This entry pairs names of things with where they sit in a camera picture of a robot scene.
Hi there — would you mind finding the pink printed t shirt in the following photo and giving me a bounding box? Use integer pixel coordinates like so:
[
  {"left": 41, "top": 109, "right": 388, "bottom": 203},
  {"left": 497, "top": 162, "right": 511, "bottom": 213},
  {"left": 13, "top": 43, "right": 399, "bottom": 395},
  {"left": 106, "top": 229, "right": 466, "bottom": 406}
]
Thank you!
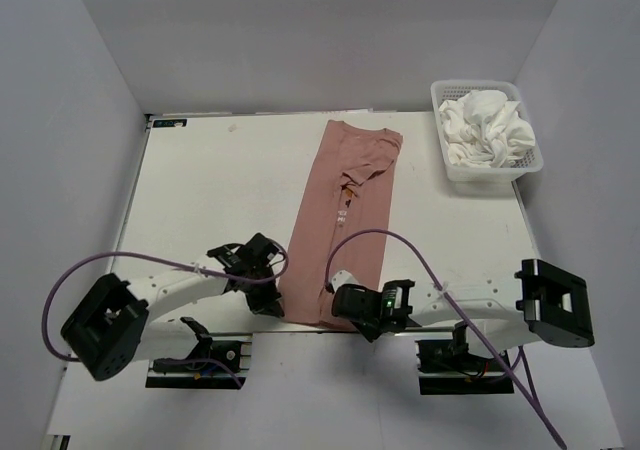
[{"left": 278, "top": 120, "right": 403, "bottom": 331}]

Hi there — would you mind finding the white t shirt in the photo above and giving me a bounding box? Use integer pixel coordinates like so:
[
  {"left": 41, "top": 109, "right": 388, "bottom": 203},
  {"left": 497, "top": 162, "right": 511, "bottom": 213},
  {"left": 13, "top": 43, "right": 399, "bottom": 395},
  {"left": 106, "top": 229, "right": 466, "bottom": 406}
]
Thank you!
[{"left": 438, "top": 90, "right": 536, "bottom": 168}]

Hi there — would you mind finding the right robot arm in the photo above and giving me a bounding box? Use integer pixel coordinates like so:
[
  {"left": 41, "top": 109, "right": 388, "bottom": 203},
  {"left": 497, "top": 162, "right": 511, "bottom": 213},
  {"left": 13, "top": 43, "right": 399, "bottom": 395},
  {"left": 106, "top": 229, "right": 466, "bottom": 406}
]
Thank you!
[{"left": 328, "top": 259, "right": 595, "bottom": 369}]

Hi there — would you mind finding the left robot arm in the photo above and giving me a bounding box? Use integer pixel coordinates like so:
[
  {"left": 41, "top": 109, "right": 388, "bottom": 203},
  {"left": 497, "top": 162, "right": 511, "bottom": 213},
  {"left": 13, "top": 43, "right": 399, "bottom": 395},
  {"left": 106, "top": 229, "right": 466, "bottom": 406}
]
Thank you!
[{"left": 60, "top": 233, "right": 286, "bottom": 381}]

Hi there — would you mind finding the dark label sticker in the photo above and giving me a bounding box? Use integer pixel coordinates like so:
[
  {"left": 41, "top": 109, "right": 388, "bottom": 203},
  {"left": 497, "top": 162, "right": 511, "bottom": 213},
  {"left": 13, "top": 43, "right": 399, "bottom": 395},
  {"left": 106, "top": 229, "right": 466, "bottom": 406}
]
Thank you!
[{"left": 152, "top": 118, "right": 188, "bottom": 128}]

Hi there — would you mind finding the white plastic basket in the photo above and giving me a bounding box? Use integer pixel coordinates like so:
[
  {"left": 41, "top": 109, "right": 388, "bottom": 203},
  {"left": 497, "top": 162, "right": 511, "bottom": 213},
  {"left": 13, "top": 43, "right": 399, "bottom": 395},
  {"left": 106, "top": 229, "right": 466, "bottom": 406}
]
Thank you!
[{"left": 431, "top": 80, "right": 543, "bottom": 184}]

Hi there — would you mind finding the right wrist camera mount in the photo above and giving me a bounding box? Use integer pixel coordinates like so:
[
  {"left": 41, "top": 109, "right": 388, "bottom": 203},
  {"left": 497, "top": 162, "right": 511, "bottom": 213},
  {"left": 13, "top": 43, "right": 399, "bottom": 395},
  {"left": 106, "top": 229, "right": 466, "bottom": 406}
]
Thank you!
[{"left": 326, "top": 270, "right": 358, "bottom": 293}]

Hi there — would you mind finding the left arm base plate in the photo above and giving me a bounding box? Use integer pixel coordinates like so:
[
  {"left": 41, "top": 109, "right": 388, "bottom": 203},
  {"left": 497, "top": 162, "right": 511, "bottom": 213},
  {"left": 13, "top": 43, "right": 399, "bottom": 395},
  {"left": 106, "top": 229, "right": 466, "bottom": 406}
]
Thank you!
[{"left": 145, "top": 335, "right": 252, "bottom": 390}]

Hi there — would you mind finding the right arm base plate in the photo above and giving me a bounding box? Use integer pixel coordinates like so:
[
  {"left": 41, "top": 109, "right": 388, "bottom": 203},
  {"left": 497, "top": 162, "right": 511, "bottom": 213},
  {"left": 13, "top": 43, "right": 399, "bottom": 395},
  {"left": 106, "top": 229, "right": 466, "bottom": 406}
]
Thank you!
[{"left": 416, "top": 340, "right": 514, "bottom": 396}]

